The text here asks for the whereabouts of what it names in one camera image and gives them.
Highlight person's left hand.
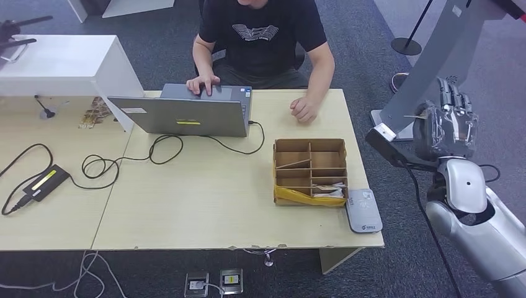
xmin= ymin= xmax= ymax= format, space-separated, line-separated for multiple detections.
xmin=289 ymin=96 xmax=319 ymax=124

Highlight person's right hand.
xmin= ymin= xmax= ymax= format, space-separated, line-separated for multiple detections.
xmin=185 ymin=74 xmax=221 ymax=97

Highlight person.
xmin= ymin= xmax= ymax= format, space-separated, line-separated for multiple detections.
xmin=185 ymin=0 xmax=336 ymax=124

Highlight grey card reader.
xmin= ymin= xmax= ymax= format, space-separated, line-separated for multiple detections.
xmin=345 ymin=188 xmax=383 ymax=235

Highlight cardboard divider box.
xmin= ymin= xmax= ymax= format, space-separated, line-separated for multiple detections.
xmin=272 ymin=138 xmax=349 ymax=207

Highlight grey laptop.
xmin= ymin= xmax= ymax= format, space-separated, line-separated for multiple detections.
xmin=107 ymin=83 xmax=252 ymax=138

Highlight white paper packet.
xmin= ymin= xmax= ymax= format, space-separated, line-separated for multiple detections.
xmin=313 ymin=183 xmax=347 ymax=199

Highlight dark shoe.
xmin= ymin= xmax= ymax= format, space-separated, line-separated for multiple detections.
xmin=389 ymin=72 xmax=409 ymax=94

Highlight white furniture base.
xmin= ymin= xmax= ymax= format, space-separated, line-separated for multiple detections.
xmin=68 ymin=0 xmax=176 ymax=22

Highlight stack of patterned cards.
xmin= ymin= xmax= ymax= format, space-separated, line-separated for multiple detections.
xmin=79 ymin=96 xmax=112 ymax=130

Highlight grey kiosk stand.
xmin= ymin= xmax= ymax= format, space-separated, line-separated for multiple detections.
xmin=370 ymin=0 xmax=514 ymax=142

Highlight white cabinet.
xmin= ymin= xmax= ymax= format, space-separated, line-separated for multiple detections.
xmin=0 ymin=34 xmax=145 ymax=132

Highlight desk leg panel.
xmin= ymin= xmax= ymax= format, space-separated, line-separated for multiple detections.
xmin=319 ymin=246 xmax=365 ymax=275

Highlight small metal desk fitting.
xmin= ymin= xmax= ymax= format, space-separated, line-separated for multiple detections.
xmin=242 ymin=246 xmax=278 ymax=268

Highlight small black antenna stand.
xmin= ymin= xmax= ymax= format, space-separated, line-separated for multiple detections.
xmin=33 ymin=94 xmax=56 ymax=120

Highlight floor socket with yellow label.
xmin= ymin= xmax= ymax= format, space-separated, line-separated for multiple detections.
xmin=220 ymin=268 xmax=244 ymax=294

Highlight black power adapter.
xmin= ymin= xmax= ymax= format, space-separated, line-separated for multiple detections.
xmin=22 ymin=164 xmax=71 ymax=203

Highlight clear phone holder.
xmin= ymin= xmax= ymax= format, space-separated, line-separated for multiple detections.
xmin=0 ymin=42 xmax=28 ymax=63

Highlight floor socket with white plug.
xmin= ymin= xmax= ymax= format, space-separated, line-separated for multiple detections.
xmin=184 ymin=272 xmax=210 ymax=298

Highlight black laptop charger cable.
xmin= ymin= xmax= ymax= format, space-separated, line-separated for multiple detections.
xmin=68 ymin=120 xmax=266 ymax=191

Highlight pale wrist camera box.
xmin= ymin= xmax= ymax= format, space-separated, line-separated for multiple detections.
xmin=373 ymin=122 xmax=398 ymax=143

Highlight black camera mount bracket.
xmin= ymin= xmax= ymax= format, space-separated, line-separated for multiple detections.
xmin=365 ymin=128 xmax=440 ymax=173

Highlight black stanchion post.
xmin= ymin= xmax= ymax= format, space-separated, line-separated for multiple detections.
xmin=390 ymin=0 xmax=434 ymax=56

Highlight black camera cable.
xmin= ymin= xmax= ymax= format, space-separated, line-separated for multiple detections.
xmin=403 ymin=161 xmax=465 ymax=298

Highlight black mains cable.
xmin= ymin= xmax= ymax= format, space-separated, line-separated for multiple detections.
xmin=0 ymin=143 xmax=54 ymax=217

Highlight white floor cable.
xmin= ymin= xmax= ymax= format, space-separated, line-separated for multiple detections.
xmin=0 ymin=251 xmax=128 ymax=298

